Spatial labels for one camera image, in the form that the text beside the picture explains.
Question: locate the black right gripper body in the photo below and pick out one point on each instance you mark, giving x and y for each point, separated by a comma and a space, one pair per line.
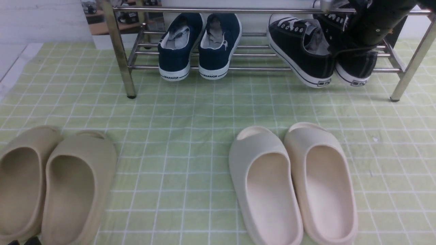
353, 27

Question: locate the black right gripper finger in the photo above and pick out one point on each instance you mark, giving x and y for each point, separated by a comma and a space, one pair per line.
33, 241

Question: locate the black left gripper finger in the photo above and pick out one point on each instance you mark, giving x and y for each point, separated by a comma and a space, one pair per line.
15, 242

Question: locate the black canvas sneaker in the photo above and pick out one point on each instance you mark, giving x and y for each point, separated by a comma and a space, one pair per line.
354, 64
302, 45

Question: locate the metal shoe rack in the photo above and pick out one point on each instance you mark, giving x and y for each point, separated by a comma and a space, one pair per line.
127, 64

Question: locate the tan slipper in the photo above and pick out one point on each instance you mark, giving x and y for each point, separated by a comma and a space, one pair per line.
23, 182
79, 176

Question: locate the tan slipper far left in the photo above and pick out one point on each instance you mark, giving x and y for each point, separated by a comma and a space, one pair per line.
23, 182

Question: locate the navy sneaker right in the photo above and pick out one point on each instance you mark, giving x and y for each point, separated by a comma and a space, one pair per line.
222, 36

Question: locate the navy sneaker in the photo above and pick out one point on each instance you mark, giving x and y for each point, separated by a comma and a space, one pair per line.
177, 44
222, 36

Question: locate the green checkered floor cloth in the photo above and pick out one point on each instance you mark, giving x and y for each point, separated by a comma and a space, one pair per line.
173, 185

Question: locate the cream slipper right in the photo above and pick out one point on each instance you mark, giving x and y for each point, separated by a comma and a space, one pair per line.
323, 184

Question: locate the cream slipper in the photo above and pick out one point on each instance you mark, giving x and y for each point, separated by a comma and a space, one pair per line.
323, 184
261, 174

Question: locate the cream slipper left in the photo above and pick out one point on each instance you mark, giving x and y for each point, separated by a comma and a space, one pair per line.
261, 174

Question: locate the navy sneaker left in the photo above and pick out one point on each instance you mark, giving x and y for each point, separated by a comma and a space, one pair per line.
177, 44

